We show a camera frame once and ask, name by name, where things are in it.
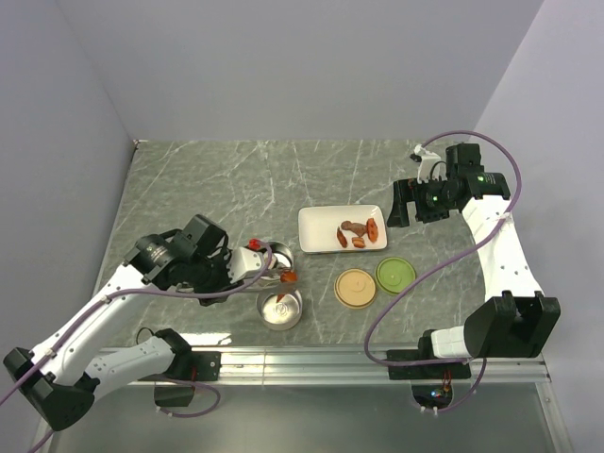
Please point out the steel bowl near rail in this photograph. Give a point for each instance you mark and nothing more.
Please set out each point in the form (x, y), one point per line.
(280, 311)

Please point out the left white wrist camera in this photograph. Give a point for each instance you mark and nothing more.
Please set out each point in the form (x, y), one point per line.
(246, 266)

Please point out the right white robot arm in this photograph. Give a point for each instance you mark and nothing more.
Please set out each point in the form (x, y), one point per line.
(516, 317)

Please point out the beige round lid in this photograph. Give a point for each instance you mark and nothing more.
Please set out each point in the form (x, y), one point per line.
(355, 289)

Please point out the slim orange wing piece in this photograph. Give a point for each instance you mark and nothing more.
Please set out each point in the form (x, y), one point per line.
(341, 238)

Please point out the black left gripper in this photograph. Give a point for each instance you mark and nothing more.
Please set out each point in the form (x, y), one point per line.
(223, 258)

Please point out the aluminium front rail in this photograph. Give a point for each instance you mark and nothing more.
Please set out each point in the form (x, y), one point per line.
(341, 364)

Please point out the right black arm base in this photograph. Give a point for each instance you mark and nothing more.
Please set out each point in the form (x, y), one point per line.
(454, 370)

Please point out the green round lid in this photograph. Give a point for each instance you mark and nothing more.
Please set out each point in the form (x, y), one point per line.
(394, 274)

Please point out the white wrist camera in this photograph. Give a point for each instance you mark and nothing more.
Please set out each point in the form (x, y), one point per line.
(246, 266)
(431, 166)

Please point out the white rectangular plate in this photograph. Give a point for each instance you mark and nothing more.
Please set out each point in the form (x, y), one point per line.
(317, 228)

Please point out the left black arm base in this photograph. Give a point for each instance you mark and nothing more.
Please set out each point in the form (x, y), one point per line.
(203, 365)

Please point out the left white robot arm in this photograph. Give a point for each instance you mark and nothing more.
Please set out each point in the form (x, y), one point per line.
(64, 375)

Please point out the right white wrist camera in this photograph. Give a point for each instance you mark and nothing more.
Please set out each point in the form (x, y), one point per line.
(431, 166)

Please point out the large orange fish piece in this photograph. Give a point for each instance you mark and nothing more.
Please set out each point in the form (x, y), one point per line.
(372, 230)

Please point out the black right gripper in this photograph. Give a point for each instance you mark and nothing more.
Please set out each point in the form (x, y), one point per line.
(410, 191)

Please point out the steel bowl far from rail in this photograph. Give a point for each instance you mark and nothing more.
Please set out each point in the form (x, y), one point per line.
(282, 256)

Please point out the orange chicken wing piece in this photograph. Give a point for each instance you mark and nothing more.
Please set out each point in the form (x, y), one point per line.
(288, 277)

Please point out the brown meat patty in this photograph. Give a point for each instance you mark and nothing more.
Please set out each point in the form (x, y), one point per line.
(358, 229)

